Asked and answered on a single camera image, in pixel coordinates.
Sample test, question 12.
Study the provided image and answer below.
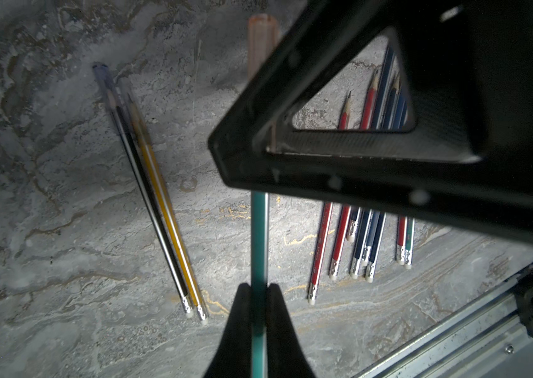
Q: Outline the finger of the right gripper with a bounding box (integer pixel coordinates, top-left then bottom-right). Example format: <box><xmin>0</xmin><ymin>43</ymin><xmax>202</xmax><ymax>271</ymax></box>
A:
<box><xmin>208</xmin><ymin>1</ymin><xmax>483</xmax><ymax>207</ymax></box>

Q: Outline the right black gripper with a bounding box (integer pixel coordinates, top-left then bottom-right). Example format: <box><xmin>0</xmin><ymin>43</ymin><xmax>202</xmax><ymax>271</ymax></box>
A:
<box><xmin>392</xmin><ymin>1</ymin><xmax>533</xmax><ymax>243</ymax></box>

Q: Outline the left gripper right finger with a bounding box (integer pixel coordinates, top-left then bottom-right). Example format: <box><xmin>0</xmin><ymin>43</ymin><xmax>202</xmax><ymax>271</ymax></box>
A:
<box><xmin>266</xmin><ymin>283</ymin><xmax>315</xmax><ymax>377</ymax></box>

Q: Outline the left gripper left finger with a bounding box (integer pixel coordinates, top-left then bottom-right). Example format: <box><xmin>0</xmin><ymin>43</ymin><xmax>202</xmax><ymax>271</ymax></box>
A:
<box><xmin>204</xmin><ymin>283</ymin><xmax>252</xmax><ymax>377</ymax></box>

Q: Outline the green pencil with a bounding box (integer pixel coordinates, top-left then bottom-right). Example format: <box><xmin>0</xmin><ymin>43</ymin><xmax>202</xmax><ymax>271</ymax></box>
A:
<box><xmin>405</xmin><ymin>217</ymin><xmax>415</xmax><ymax>269</ymax></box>
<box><xmin>251</xmin><ymin>192</ymin><xmax>269</xmax><ymax>377</ymax></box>

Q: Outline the red pencil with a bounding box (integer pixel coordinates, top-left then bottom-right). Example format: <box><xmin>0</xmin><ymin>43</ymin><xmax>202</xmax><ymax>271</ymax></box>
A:
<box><xmin>395</xmin><ymin>216</ymin><xmax>406</xmax><ymax>266</ymax></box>
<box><xmin>307</xmin><ymin>91</ymin><xmax>351</xmax><ymax>306</ymax></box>
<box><xmin>329</xmin><ymin>68</ymin><xmax>381</xmax><ymax>280</ymax></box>

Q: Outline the yellow pencil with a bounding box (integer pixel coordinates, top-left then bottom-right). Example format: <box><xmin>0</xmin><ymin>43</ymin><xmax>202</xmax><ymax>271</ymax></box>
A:
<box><xmin>119</xmin><ymin>79</ymin><xmax>208</xmax><ymax>325</ymax></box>

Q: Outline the orange clear pencil cap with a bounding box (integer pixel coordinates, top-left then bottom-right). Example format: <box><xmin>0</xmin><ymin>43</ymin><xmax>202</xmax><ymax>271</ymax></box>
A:
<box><xmin>247</xmin><ymin>14</ymin><xmax>279</xmax><ymax>80</ymax></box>

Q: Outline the black pencil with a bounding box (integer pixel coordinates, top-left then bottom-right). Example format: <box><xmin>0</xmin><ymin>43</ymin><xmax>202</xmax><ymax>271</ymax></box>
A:
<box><xmin>92</xmin><ymin>62</ymin><xmax>193</xmax><ymax>318</ymax></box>

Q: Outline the aluminium front rail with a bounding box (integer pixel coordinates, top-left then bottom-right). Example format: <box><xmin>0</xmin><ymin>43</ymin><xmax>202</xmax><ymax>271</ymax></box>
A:
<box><xmin>360</xmin><ymin>263</ymin><xmax>533</xmax><ymax>377</ymax></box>

